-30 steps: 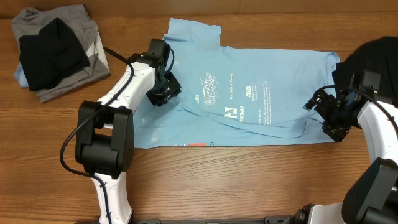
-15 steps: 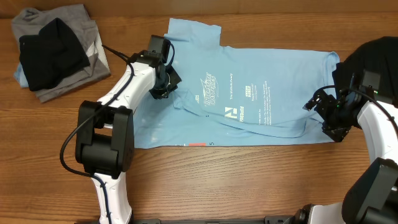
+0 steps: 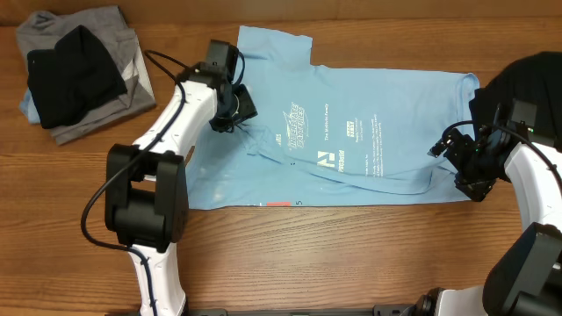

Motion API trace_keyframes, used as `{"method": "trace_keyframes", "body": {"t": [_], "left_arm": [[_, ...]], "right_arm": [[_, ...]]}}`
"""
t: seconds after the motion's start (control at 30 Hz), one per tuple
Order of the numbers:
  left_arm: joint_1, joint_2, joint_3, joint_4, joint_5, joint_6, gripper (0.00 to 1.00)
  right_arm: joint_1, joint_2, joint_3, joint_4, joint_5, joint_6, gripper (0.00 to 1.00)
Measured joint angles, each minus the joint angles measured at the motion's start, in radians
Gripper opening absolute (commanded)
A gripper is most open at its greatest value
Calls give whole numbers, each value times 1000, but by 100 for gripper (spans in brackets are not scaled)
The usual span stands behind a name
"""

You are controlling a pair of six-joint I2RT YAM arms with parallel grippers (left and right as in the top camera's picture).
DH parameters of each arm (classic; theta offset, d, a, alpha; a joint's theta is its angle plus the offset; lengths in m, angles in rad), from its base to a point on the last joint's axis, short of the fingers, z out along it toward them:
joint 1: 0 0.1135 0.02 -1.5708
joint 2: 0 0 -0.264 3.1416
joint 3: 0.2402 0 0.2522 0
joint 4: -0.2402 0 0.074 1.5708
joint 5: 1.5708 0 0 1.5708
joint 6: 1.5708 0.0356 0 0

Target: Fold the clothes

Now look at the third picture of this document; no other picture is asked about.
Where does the light blue printed t-shirt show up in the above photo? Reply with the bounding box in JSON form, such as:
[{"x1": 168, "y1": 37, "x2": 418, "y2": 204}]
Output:
[{"x1": 186, "y1": 26, "x2": 479, "y2": 210}]

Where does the black t-shirt at right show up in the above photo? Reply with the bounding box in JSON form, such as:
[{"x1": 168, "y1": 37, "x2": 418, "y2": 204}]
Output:
[{"x1": 469, "y1": 52, "x2": 561, "y2": 146}]

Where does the folded black garment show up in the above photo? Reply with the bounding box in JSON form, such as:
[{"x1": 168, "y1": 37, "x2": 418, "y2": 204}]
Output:
[{"x1": 26, "y1": 25, "x2": 127, "y2": 129}]

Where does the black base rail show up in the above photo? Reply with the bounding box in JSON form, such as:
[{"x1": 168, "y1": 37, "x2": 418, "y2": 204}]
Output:
[{"x1": 184, "y1": 305, "x2": 415, "y2": 316}]

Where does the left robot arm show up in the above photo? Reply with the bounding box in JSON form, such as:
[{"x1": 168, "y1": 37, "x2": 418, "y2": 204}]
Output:
[{"x1": 103, "y1": 39, "x2": 257, "y2": 315}]

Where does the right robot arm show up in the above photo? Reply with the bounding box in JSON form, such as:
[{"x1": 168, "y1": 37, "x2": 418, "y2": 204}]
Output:
[{"x1": 391, "y1": 100, "x2": 561, "y2": 316}]

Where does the folded light blue garment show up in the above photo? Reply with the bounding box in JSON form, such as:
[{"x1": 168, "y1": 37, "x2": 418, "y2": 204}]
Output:
[{"x1": 18, "y1": 90, "x2": 40, "y2": 125}]

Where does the folded grey garment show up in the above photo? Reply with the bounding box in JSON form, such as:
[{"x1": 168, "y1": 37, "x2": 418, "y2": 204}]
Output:
[{"x1": 16, "y1": 5, "x2": 155, "y2": 145}]

